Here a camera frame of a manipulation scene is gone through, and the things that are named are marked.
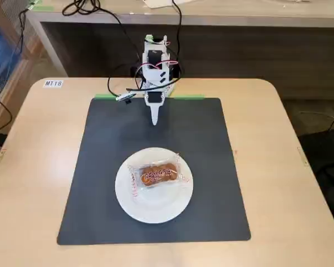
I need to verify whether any small wrist camera board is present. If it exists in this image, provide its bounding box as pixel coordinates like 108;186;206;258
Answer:
115;88;136;106

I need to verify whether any white round plate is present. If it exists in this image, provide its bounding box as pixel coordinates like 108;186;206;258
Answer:
115;147;194;225

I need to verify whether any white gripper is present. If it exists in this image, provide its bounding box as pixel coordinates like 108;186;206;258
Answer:
144;92;165;126

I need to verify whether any clear snack package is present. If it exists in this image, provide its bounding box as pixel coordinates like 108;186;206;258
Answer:
127;152;190;200

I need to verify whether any coiled black cable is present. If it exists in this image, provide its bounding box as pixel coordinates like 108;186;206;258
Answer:
62;0;141;73

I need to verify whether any dark grey mat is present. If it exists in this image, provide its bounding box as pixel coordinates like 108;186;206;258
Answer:
57;97;252;246

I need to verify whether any black power cable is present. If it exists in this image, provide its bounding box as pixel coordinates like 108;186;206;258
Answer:
171;0;184;67

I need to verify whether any thin black cable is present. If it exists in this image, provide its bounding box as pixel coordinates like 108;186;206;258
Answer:
0;94;12;132

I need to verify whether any white paper sheet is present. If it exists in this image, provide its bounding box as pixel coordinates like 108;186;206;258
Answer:
143;0;175;9

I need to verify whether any black camera cable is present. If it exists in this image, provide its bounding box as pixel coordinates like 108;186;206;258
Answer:
107;63;181;98

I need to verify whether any black power plug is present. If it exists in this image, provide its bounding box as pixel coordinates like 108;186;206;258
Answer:
171;63;184;79

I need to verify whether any blue plastic box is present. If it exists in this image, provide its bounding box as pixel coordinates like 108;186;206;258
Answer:
0;11;24;84

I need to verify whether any beige wooden desk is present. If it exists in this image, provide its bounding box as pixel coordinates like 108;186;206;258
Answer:
24;0;334;77

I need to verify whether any white MT18 label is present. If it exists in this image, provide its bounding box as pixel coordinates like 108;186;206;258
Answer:
43;80;64;89

